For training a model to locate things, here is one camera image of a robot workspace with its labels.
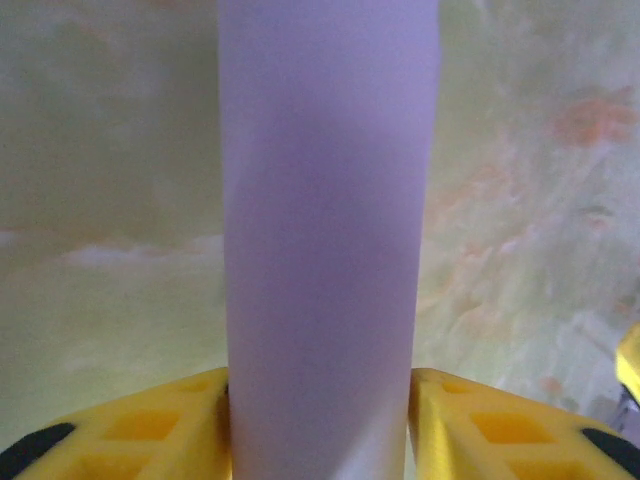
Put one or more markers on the purple square paper sheet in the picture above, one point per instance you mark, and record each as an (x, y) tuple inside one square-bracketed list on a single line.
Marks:
[(325, 200)]

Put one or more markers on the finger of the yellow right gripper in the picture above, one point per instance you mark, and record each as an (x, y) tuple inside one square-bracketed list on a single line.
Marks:
[(631, 362)]

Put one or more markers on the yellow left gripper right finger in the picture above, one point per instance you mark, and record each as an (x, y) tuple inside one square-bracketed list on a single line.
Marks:
[(500, 435)]

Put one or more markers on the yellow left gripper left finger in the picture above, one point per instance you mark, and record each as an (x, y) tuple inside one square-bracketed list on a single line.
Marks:
[(140, 435)]

